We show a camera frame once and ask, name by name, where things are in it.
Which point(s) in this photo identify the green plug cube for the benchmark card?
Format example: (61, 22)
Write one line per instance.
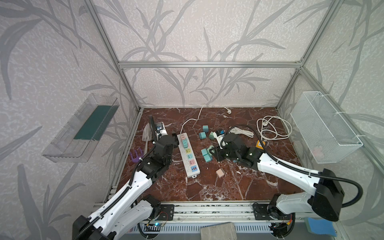
(212, 136)

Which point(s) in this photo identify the metal garden trowel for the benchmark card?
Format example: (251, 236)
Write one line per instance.
(146, 137)

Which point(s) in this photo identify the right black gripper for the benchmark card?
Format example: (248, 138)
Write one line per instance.
(215, 150)

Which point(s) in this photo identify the purple pink hand rake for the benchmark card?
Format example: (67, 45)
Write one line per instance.
(136, 155)

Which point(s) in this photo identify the blue sponge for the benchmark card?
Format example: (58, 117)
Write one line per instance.
(320, 227)

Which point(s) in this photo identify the white wire mesh basket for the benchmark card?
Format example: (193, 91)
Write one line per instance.
(327, 134)

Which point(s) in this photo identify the clear plastic wall tray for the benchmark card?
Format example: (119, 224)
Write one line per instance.
(78, 139)

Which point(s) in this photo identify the white multicolour power strip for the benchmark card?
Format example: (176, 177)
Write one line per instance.
(189, 160)

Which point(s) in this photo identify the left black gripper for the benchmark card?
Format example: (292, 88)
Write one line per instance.
(174, 142)

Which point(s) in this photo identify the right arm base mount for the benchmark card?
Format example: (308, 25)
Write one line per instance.
(270, 212)

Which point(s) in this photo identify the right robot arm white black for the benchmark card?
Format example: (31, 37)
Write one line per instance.
(323, 193)

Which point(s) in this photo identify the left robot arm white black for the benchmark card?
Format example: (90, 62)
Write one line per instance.
(116, 217)

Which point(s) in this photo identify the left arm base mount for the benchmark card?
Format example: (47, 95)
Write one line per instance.
(163, 212)

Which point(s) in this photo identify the orange power strip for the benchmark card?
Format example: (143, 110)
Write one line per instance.
(260, 144)

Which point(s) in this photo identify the grey sponge block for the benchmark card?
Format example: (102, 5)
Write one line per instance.
(225, 231)

